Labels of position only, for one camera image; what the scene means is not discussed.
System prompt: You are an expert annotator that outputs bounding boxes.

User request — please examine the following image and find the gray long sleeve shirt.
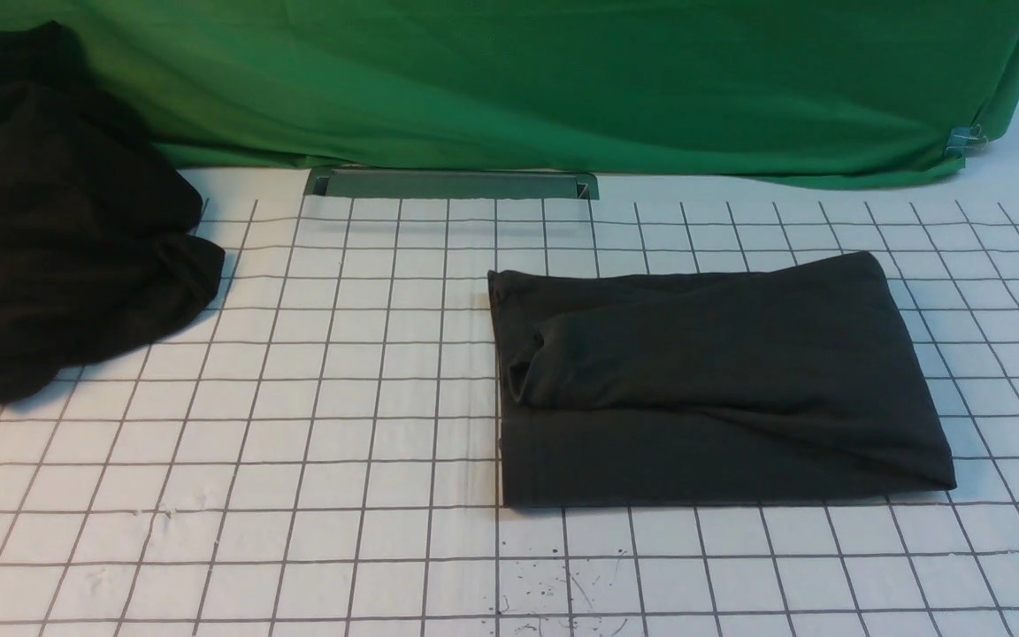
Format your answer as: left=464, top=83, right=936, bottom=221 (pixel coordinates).
left=487, top=251, right=957, bottom=509

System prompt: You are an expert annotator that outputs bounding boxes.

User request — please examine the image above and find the gray metal tray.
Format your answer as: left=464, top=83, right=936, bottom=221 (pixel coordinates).
left=303, top=166, right=600, bottom=201

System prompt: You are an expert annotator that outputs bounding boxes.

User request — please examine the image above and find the white grid mat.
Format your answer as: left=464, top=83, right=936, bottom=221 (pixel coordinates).
left=0, top=190, right=1019, bottom=637

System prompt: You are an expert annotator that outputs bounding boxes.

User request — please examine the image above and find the green backdrop cloth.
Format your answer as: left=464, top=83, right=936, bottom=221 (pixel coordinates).
left=0, top=1, right=1019, bottom=190

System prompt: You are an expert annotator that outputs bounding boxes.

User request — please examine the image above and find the black crumpled garment pile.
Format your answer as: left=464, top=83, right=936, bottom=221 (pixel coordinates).
left=0, top=23, right=226, bottom=404

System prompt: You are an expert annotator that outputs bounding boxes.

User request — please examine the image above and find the silver binder clip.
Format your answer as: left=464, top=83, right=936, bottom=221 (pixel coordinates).
left=945, top=125, right=988, bottom=158

